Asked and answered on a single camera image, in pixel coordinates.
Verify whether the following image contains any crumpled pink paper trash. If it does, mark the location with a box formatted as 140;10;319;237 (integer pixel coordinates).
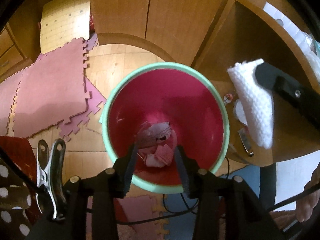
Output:
135;122;177;168

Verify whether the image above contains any pink foam floor mat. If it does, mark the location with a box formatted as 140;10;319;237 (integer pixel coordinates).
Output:
1;38;89;138

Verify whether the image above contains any brown polka dot cloth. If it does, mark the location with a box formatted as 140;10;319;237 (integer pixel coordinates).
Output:
1;136;41;239

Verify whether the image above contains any white plastic tray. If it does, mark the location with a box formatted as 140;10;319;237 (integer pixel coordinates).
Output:
263;2;312;46

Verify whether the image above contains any white foam wrap sheet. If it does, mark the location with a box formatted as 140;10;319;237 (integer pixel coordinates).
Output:
227;59;274;150

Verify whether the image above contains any small clear plastic bottle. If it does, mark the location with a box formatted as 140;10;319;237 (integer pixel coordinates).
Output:
223;93;237;105

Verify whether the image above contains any wooden desk with drawers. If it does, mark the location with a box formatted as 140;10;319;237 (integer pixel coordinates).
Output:
0;23;33;82

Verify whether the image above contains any wooden corner shelf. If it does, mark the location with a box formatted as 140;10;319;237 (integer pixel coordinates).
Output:
192;0;319;167

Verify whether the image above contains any white printed plastic bag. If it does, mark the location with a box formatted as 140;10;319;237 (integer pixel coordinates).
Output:
303;32;319;82

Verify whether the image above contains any purple foam floor mat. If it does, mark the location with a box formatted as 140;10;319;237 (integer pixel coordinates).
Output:
37;32;107;143

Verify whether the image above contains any yellow grid board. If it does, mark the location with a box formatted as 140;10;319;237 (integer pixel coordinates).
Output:
40;0;90;54

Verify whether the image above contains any black cable on floor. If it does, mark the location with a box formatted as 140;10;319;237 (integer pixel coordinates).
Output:
86;157;231;227

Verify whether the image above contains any person's right hand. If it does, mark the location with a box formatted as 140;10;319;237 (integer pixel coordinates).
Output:
296;164;320;222

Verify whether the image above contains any metal spring clamp left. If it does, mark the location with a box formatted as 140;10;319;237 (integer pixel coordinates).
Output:
36;139;67;221

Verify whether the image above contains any silver squeezed tube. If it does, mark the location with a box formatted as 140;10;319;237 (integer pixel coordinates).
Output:
238;127;254;158

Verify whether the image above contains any red green trash bin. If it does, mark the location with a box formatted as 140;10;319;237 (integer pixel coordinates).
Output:
100;62;229;194

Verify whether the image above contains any wooden cabinet with doors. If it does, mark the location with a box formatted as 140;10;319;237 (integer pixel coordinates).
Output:
91;0;225;66

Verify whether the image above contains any clear plastic bag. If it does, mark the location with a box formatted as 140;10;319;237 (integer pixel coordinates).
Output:
233;99;248;126

